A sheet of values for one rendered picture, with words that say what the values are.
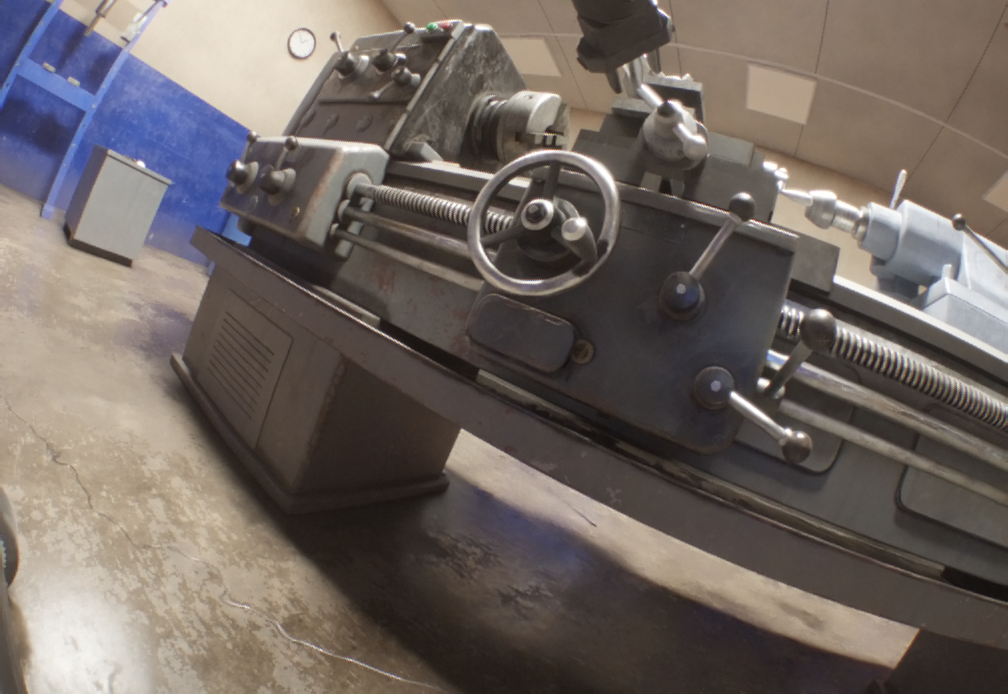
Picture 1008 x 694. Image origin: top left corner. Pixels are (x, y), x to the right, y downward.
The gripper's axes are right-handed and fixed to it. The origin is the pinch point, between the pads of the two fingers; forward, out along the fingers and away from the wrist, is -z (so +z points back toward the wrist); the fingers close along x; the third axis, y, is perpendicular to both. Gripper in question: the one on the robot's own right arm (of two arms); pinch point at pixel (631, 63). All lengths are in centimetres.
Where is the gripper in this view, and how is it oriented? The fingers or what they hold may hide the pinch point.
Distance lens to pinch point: 58.2
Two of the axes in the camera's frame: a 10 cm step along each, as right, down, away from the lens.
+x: -8.4, 4.7, 2.6
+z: -4.0, -2.4, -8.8
